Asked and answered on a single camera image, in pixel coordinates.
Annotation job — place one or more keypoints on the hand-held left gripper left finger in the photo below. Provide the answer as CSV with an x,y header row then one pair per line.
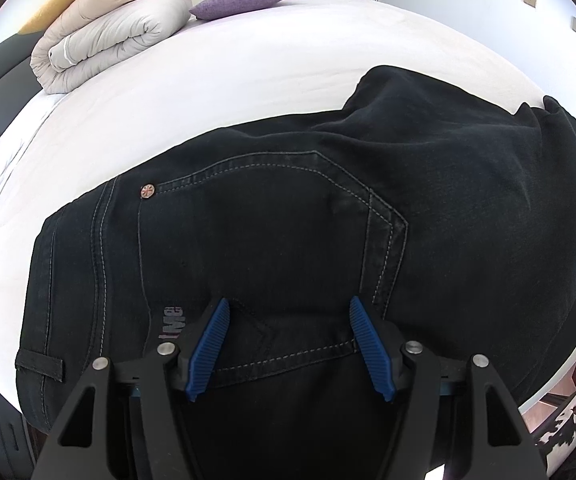
x,y
210,345

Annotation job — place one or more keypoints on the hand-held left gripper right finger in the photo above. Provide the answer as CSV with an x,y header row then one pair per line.
x,y
370,350

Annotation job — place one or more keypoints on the black denim pants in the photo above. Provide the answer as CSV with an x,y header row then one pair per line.
x,y
293,210

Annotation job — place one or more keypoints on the cow print rug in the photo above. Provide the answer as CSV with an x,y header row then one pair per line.
x,y
563,430

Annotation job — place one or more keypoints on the white bed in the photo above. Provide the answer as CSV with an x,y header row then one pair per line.
x,y
218,60

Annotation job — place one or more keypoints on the folded beige duvet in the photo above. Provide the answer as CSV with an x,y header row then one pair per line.
x,y
108,30

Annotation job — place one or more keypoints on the purple pillow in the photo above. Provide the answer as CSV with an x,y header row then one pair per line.
x,y
243,0

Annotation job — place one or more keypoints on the yellow pillow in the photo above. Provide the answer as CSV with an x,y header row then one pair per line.
x,y
43,10

